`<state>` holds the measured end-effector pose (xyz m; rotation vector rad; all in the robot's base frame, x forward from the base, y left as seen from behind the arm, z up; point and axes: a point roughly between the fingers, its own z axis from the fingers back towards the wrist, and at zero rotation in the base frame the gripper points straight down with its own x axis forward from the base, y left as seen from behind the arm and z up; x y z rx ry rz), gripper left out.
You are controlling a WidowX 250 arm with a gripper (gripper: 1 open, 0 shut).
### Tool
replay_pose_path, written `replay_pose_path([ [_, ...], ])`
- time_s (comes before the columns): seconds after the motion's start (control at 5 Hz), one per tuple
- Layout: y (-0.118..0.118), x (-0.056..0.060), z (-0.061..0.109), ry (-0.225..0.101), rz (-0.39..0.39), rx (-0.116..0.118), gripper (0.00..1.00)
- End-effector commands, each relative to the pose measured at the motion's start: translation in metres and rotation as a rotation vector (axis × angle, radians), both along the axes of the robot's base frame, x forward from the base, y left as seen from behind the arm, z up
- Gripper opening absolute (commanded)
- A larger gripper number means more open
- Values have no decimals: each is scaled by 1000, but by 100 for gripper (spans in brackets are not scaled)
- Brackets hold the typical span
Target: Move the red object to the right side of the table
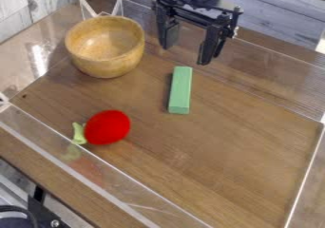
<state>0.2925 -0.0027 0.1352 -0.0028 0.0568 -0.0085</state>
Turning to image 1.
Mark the clear acrylic tray barrier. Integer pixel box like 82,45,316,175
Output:
0,0,325,228

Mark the wooden bowl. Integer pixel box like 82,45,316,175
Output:
64,16,144,79

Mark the black cable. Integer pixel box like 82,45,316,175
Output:
0,205,40,228

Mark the red felt strawberry toy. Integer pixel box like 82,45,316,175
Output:
72,110,131,145

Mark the green rectangular block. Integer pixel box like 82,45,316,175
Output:
167,66,193,114

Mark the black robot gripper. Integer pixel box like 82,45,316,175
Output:
155,0,243,66

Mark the black table clamp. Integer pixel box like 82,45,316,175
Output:
28,186,71,228

